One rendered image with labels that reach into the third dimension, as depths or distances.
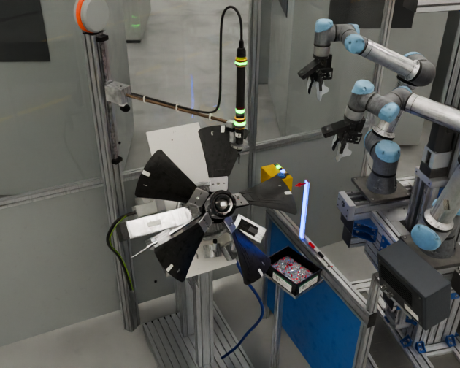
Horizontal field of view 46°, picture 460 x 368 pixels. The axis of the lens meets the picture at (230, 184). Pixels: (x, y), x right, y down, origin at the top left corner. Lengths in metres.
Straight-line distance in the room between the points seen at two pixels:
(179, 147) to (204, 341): 1.05
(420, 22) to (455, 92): 2.54
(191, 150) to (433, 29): 2.99
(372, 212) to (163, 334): 1.39
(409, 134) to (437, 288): 3.52
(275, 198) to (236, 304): 1.29
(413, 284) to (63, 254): 1.89
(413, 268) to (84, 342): 2.07
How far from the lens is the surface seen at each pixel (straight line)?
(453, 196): 2.11
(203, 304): 2.76
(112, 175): 2.70
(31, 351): 3.45
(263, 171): 2.77
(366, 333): 2.42
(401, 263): 2.02
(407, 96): 2.21
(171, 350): 3.18
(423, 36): 5.01
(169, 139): 2.52
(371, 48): 2.42
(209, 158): 2.35
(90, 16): 2.39
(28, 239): 3.00
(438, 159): 2.48
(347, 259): 3.94
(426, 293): 1.94
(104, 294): 3.35
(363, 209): 2.74
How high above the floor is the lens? 2.50
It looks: 33 degrees down
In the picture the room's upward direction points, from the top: 1 degrees clockwise
